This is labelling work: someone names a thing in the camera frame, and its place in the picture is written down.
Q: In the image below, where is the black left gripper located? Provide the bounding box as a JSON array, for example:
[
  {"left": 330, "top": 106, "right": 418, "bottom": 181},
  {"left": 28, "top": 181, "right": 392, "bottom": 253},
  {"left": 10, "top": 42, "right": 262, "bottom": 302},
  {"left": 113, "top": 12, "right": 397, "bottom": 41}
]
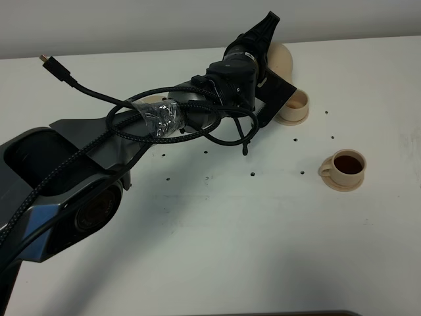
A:
[{"left": 191, "top": 11, "right": 297, "bottom": 128}]

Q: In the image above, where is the beige ceramic teapot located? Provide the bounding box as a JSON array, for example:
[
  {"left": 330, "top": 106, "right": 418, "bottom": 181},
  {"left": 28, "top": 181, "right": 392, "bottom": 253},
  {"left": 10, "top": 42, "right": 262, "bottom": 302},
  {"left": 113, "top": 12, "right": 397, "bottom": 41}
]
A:
[{"left": 267, "top": 43, "right": 293, "bottom": 85}]

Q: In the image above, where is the beige teapot saucer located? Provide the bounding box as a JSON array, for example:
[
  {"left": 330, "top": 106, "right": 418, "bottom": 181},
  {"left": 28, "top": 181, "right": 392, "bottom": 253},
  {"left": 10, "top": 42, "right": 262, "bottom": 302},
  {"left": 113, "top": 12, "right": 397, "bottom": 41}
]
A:
[{"left": 139, "top": 95, "right": 168, "bottom": 108}]

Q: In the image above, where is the far beige teacup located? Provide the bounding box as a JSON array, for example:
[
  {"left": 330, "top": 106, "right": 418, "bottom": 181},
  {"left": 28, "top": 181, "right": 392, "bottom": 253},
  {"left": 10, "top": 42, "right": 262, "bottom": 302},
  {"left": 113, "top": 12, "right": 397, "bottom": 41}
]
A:
[{"left": 278, "top": 89, "right": 309, "bottom": 121}]

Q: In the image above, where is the beige teacup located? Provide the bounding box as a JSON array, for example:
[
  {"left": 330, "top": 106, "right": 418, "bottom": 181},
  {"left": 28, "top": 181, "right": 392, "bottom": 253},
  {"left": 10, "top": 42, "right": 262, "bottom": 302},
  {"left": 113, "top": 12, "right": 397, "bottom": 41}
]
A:
[
  {"left": 278, "top": 89, "right": 309, "bottom": 121},
  {"left": 318, "top": 149, "right": 366, "bottom": 178}
]

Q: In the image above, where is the clear plastic tape wrap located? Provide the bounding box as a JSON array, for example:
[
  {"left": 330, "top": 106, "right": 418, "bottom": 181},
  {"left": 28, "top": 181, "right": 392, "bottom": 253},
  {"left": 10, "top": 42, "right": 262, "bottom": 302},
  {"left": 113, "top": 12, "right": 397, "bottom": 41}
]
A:
[{"left": 132, "top": 99, "right": 186, "bottom": 138}]

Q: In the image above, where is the near beige teacup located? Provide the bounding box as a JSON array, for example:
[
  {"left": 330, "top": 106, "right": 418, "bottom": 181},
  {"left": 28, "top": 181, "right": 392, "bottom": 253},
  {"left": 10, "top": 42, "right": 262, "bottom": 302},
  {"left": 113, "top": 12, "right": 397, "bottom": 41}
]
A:
[{"left": 318, "top": 149, "right": 366, "bottom": 178}]

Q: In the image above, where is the near beige cup saucer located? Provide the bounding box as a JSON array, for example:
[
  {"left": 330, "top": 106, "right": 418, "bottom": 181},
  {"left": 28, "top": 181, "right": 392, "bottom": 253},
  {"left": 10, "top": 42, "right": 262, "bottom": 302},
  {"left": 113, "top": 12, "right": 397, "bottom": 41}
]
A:
[{"left": 322, "top": 175, "right": 364, "bottom": 192}]

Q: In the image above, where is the thin black cable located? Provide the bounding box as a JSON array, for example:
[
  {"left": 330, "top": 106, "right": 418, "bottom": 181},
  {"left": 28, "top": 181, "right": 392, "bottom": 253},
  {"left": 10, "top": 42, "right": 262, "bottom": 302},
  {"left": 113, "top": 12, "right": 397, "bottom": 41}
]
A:
[{"left": 184, "top": 95, "right": 264, "bottom": 157}]

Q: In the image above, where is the black USB plug cable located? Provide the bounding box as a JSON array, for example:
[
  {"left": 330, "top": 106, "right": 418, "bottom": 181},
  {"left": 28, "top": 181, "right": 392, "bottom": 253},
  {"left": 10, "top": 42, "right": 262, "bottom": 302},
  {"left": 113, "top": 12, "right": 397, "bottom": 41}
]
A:
[{"left": 39, "top": 54, "right": 132, "bottom": 108}]

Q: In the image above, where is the black braided cable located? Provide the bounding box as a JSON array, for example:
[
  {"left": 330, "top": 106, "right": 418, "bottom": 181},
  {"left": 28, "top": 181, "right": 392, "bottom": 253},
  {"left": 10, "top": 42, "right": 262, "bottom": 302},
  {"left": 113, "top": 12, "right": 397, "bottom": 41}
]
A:
[{"left": 0, "top": 86, "right": 223, "bottom": 251}]

